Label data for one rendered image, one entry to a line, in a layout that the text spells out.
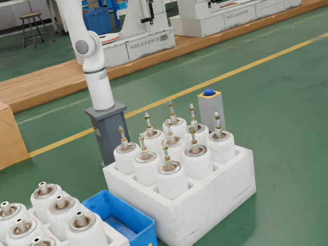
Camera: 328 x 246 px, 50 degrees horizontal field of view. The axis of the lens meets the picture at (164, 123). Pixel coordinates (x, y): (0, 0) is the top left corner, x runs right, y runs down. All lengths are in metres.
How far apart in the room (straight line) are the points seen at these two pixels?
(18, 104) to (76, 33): 1.53
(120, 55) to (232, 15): 1.33
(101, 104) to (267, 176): 0.73
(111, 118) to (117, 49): 1.69
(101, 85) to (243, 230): 0.79
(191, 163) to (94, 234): 0.38
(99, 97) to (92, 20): 4.07
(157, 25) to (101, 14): 2.29
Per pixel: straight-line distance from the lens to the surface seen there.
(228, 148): 1.22
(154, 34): 3.33
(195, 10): 3.66
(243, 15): 3.99
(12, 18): 9.34
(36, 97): 2.91
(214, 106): 1.43
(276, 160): 1.55
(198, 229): 1.18
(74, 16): 1.43
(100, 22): 5.60
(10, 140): 2.03
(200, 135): 1.28
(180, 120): 1.39
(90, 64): 1.49
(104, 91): 1.50
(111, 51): 3.14
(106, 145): 1.57
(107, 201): 1.35
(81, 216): 0.96
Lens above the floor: 0.82
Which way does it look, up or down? 24 degrees down
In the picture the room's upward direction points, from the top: 11 degrees counter-clockwise
